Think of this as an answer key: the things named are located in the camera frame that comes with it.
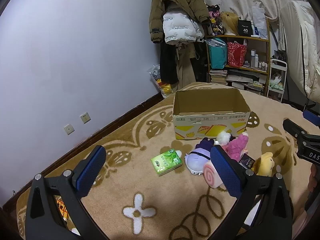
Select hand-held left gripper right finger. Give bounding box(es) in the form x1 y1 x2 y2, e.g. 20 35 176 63
207 145 293 240

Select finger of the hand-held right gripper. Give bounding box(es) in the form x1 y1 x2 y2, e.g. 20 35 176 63
282 118 308 141
302 110 320 127

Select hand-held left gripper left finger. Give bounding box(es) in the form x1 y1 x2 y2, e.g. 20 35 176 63
24 145 108 240

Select pink swiss roll plush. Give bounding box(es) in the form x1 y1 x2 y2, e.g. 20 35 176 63
203 160 224 188

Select dark tissue pack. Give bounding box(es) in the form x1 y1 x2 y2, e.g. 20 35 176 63
239 154 262 170

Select pink plush bunny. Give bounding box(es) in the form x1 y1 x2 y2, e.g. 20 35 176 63
222 132 249 162

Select purple haired plush doll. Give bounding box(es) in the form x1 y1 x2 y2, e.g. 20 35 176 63
184 137 215 176

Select yellow plush dog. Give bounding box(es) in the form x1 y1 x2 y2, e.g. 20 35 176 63
252 152 275 177

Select printed cardboard box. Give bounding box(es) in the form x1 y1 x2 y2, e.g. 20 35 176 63
172 88 251 140

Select green tissue pack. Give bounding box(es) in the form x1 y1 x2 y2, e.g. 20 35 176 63
150 149 183 177

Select person's right hand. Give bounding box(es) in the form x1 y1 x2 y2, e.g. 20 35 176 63
308 165 320 193

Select white and black pompom plush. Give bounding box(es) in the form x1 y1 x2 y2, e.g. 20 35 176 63
216 131 238 145

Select pale green plush toy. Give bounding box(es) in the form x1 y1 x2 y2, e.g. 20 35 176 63
271 73 284 91

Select beige patterned rug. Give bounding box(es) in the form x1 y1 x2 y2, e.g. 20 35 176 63
16 82 320 240

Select white metal cart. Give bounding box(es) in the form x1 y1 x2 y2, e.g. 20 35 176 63
266 59 287 103

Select pile of books and papers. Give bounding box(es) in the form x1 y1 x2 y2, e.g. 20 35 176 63
226 71 265 95

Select white hanging coat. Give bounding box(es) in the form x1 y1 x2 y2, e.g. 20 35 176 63
280 0 320 102

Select stack of books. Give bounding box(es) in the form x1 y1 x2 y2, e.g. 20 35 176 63
209 69 228 85

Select red patterned bag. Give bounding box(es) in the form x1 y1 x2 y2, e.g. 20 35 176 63
227 41 248 68

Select wooden shelf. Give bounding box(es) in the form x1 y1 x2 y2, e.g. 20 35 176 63
205 17 271 97

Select teal bag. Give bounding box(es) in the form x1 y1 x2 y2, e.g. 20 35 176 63
207 38 228 70

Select plastic bag with yellow items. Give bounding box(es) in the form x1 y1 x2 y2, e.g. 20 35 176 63
147 64 175 98

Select beige hanging trousers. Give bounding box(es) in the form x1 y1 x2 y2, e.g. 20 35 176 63
176 46 198 90

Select white plastic bag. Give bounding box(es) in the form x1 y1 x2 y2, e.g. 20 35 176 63
251 6 268 40

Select black printed box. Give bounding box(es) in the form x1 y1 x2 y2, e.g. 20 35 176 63
237 20 252 36

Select black hanging garment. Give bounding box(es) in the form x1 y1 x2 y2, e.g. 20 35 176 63
194 42 209 83

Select clear plastic bag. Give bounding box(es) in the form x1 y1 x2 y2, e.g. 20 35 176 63
205 39 225 48

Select black hanging trousers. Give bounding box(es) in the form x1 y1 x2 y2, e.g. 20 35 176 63
160 41 179 85

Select blonde wig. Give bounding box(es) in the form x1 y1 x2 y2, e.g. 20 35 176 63
220 11 239 35

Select black bag with badges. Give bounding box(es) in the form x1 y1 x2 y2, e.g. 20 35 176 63
207 5 223 37

